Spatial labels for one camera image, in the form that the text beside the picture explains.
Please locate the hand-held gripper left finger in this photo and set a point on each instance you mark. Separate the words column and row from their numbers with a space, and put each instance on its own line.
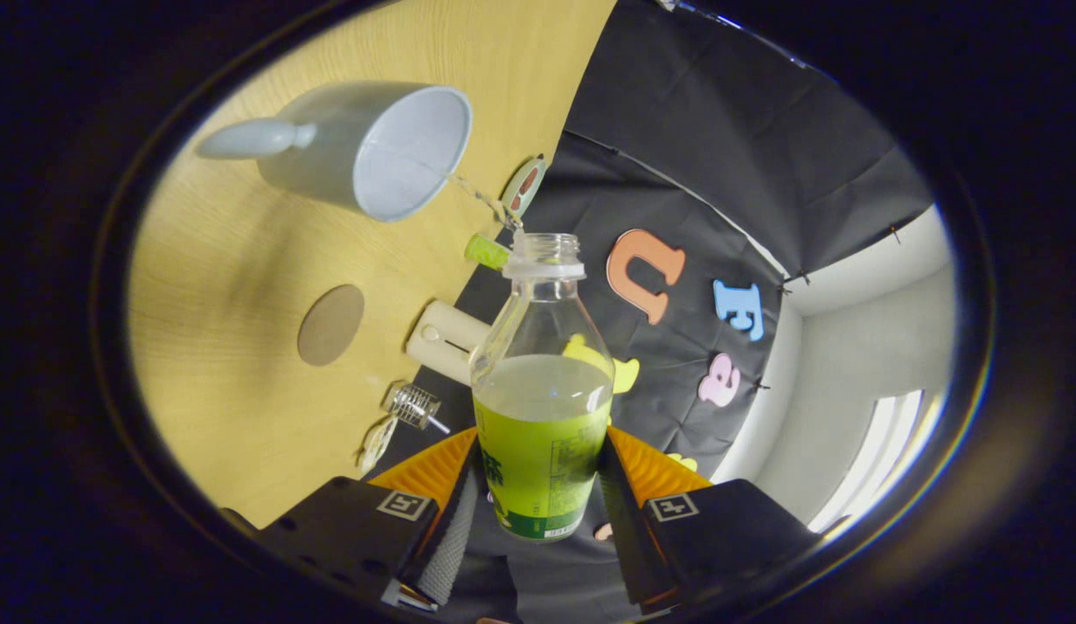
column 451, row 546

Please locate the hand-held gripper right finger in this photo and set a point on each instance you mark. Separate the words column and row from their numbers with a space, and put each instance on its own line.
column 624, row 537

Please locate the clear juice bottle green label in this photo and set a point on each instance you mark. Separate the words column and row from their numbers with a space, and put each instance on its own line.
column 542, row 459

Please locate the round brown coaster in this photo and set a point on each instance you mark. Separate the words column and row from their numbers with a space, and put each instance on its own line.
column 330, row 325

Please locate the white ceramic cup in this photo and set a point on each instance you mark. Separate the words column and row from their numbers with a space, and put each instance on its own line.
column 329, row 147

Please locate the small capped white-green bottle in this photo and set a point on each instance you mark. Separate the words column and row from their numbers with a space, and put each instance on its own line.
column 485, row 251

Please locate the purple straw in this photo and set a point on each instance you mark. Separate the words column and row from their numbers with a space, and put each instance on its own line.
column 438, row 425

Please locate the white divided tray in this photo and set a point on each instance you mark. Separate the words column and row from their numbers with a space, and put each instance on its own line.
column 377, row 444

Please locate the white toaster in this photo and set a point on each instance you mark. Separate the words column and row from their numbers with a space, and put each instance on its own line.
column 442, row 338

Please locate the ceiling light panel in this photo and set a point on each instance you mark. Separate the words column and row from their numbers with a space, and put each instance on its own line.
column 876, row 459

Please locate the brown meat piece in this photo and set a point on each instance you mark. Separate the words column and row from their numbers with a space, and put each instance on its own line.
column 529, row 179
column 518, row 202

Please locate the light wooden table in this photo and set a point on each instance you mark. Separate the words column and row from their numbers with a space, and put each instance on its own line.
column 243, row 260

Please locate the pale green plate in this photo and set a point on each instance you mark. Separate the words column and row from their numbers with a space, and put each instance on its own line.
column 538, row 169

